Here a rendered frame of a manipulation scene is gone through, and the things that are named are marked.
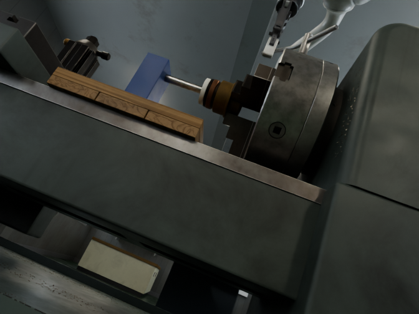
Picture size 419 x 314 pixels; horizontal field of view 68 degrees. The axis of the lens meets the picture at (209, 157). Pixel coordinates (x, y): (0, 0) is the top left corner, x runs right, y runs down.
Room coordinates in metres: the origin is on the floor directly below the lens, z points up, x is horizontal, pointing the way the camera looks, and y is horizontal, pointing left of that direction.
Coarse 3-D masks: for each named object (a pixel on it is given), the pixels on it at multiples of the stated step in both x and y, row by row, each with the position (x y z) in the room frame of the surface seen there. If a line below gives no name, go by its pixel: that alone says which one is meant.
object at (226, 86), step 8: (216, 80) 0.65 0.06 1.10; (224, 80) 0.65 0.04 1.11; (208, 88) 0.65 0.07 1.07; (216, 88) 0.64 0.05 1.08; (224, 88) 0.63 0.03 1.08; (232, 88) 0.63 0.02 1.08; (208, 96) 0.65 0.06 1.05; (216, 96) 0.64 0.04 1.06; (224, 96) 0.64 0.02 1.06; (208, 104) 0.67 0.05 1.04; (216, 104) 0.66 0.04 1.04; (224, 104) 0.65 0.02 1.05; (232, 104) 0.65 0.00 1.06; (240, 104) 0.64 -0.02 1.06; (216, 112) 0.68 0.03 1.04; (224, 112) 0.66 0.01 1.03; (232, 112) 0.67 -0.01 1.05
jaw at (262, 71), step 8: (256, 72) 0.53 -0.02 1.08; (264, 72) 0.53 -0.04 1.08; (272, 72) 0.53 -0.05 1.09; (280, 72) 0.51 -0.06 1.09; (288, 72) 0.51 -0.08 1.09; (240, 80) 0.61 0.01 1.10; (248, 80) 0.58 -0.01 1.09; (256, 80) 0.54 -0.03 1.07; (264, 80) 0.53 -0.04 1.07; (240, 88) 0.61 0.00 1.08; (248, 88) 0.58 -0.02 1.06; (256, 88) 0.57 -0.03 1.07; (264, 88) 0.56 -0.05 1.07; (232, 96) 0.63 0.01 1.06; (240, 96) 0.61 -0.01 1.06; (248, 96) 0.60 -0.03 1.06; (256, 96) 0.59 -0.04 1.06; (264, 96) 0.58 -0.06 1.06; (248, 104) 0.63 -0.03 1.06; (256, 104) 0.62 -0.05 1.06
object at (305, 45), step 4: (308, 32) 0.60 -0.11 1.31; (304, 36) 0.60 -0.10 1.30; (308, 36) 0.60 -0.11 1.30; (304, 40) 0.60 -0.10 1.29; (304, 44) 0.60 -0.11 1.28; (308, 44) 0.60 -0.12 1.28; (300, 48) 0.61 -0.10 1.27; (304, 48) 0.60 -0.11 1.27; (308, 48) 0.61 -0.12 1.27; (304, 52) 0.61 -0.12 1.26
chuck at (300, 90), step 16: (288, 64) 0.51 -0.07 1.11; (304, 64) 0.51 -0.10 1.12; (320, 64) 0.51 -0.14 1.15; (272, 80) 0.51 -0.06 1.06; (288, 80) 0.50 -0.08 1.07; (304, 80) 0.50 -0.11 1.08; (272, 96) 0.51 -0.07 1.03; (288, 96) 0.51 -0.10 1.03; (304, 96) 0.50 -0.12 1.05; (272, 112) 0.53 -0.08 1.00; (288, 112) 0.52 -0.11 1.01; (304, 112) 0.51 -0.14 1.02; (256, 128) 0.55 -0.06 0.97; (288, 128) 0.53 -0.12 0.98; (256, 144) 0.58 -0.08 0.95; (272, 144) 0.56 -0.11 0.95; (288, 144) 0.55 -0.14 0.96; (256, 160) 0.61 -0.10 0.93; (272, 160) 0.59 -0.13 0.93
